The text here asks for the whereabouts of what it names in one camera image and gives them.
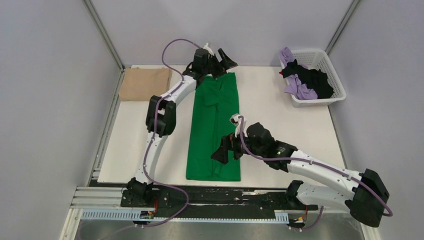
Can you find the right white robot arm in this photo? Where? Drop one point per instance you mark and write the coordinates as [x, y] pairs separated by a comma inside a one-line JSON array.
[[361, 194]]

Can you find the green t-shirt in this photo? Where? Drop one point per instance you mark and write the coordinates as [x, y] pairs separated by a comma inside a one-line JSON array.
[[215, 102]]

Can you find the white plastic basket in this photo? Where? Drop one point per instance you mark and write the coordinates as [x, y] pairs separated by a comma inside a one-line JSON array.
[[319, 60]]

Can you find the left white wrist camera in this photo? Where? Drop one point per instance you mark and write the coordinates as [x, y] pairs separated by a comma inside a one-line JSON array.
[[208, 49]]

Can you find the lilac t-shirt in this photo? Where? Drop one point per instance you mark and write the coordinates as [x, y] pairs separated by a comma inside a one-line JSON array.
[[295, 87]]

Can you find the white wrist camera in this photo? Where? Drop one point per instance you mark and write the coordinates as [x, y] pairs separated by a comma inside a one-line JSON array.
[[208, 49], [237, 122]]

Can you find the folded beige t-shirt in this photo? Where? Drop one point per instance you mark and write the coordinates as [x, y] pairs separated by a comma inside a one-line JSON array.
[[140, 84]]

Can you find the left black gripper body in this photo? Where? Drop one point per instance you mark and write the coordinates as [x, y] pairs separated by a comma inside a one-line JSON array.
[[207, 69]]

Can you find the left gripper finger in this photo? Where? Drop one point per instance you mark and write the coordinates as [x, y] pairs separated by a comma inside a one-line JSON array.
[[226, 62], [218, 68]]

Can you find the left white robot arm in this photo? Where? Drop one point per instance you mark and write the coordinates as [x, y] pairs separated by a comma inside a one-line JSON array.
[[161, 118]]

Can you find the black t-shirt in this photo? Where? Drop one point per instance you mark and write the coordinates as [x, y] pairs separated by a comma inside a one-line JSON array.
[[313, 78]]

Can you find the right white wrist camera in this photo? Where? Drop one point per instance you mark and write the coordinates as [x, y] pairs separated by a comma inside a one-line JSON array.
[[237, 122]]

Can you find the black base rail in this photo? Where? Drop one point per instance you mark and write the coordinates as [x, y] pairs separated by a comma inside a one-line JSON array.
[[218, 202]]

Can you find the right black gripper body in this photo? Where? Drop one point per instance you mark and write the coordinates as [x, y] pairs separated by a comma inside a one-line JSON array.
[[238, 150]]

